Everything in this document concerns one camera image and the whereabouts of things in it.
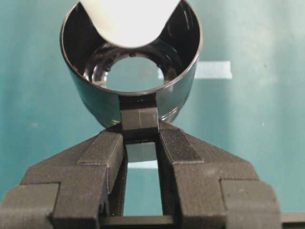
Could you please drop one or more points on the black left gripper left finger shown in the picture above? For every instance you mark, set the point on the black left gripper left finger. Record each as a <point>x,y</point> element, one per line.
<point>71,189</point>

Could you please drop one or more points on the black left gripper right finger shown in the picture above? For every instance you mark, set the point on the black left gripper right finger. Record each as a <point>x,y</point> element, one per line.
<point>205,187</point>

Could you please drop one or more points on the black cup holder with handle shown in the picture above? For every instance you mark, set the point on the black cup holder with handle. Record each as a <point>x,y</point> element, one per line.
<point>90,57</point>

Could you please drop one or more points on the white plastic cup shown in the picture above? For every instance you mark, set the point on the white plastic cup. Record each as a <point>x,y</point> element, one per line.
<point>129,23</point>

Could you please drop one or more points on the light blue tape strip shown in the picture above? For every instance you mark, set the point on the light blue tape strip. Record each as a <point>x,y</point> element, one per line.
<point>212,70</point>

